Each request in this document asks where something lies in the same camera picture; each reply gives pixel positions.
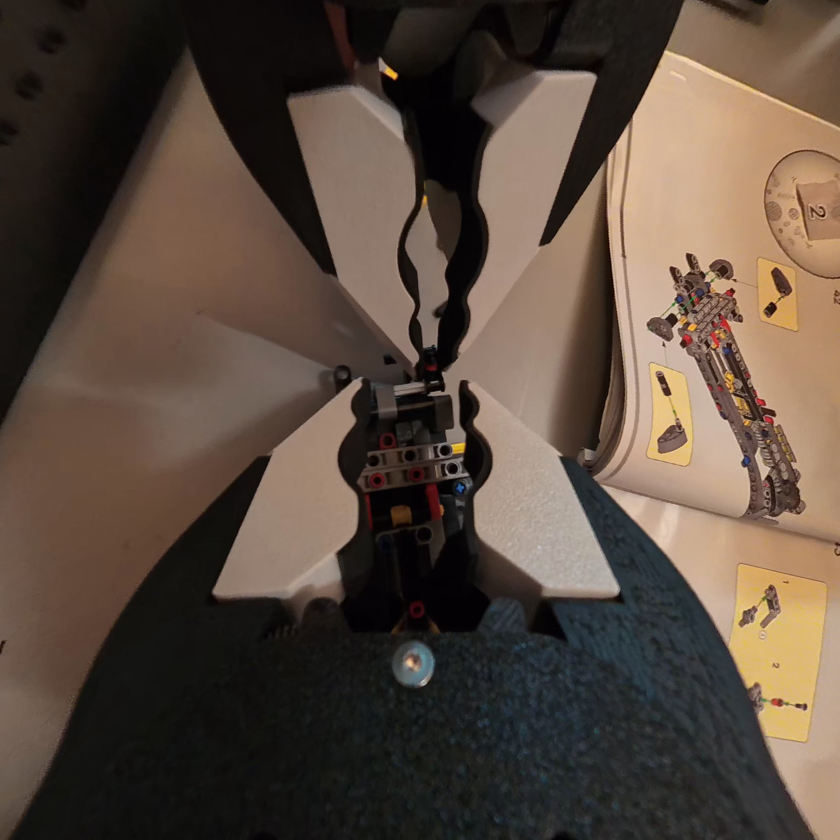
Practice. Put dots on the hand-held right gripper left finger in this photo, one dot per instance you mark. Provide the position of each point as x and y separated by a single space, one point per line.
282 538

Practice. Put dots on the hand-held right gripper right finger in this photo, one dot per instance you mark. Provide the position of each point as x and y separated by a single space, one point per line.
544 538

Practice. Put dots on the long lego chassis assembly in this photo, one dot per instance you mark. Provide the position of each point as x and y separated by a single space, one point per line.
410 469

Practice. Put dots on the small black lego subassembly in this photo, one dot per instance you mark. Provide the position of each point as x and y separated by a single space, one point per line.
431 367

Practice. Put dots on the thick open lego instruction booklet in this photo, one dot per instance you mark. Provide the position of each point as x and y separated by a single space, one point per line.
689 229

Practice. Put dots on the flat lego instruction sheet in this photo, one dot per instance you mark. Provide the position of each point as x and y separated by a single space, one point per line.
774 538

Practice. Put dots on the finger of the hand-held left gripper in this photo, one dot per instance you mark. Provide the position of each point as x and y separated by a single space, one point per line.
531 144
348 164

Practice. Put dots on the black perforated panel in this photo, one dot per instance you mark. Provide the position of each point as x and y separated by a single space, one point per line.
52 131

